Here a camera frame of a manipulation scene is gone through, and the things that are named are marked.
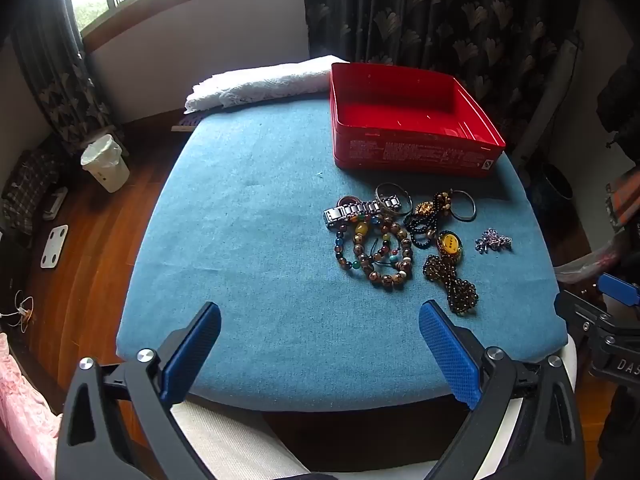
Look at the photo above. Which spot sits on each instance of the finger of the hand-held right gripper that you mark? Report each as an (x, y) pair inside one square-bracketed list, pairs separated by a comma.
[(580, 317), (620, 290)]

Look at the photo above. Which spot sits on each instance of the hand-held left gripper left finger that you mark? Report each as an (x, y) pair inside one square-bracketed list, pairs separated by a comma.
[(192, 355)]

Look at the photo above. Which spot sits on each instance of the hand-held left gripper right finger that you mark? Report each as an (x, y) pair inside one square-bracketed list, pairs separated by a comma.
[(447, 355)]

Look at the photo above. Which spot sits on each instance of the yellow amber pendant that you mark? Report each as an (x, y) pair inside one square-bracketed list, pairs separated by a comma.
[(448, 245)]

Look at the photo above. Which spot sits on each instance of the silver purple brooch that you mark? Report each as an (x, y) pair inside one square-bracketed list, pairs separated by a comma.
[(492, 241)]

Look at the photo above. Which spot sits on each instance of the thin dark bangle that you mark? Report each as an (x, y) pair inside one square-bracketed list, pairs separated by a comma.
[(473, 207)]

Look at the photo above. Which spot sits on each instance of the silver bangle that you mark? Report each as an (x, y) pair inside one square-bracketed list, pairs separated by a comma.
[(387, 203)]

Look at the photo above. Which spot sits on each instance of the silver metal watch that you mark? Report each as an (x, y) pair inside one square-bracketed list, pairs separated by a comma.
[(350, 212)]

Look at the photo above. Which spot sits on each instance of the red rectangular box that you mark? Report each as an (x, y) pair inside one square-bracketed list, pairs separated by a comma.
[(400, 155)]

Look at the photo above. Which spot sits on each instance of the clear plastic bag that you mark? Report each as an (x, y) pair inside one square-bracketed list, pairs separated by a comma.
[(595, 262)]

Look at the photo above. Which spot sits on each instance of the orange black box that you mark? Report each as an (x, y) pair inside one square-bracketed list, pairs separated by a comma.
[(625, 200)]

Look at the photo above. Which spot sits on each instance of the dark floral pot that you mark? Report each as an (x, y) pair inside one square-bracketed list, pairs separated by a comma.
[(550, 192)]

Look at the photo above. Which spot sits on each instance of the white bathroom scale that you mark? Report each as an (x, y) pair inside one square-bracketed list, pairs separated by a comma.
[(54, 247)]

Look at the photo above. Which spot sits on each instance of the pink cloth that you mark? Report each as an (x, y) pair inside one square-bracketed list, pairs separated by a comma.
[(20, 410)]

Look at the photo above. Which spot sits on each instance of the black jacket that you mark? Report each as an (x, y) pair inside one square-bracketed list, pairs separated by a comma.
[(622, 95)]

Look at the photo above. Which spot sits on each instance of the white leaning pole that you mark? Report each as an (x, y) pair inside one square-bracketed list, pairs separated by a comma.
[(547, 105)]

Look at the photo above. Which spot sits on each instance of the white trash bin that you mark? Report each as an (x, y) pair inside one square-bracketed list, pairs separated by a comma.
[(107, 170)]

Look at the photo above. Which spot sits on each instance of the white power strip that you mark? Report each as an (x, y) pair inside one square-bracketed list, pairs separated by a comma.
[(55, 203)]

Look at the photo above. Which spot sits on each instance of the plaid bag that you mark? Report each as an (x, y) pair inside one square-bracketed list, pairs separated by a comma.
[(30, 185)]

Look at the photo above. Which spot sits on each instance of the white lace cloth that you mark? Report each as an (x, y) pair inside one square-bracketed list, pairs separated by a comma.
[(260, 85)]

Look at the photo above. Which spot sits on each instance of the dark patterned side curtain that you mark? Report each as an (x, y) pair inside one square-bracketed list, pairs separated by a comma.
[(65, 95)]

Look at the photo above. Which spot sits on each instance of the dark leaf-pattern curtain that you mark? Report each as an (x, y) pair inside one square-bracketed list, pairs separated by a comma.
[(425, 20)]

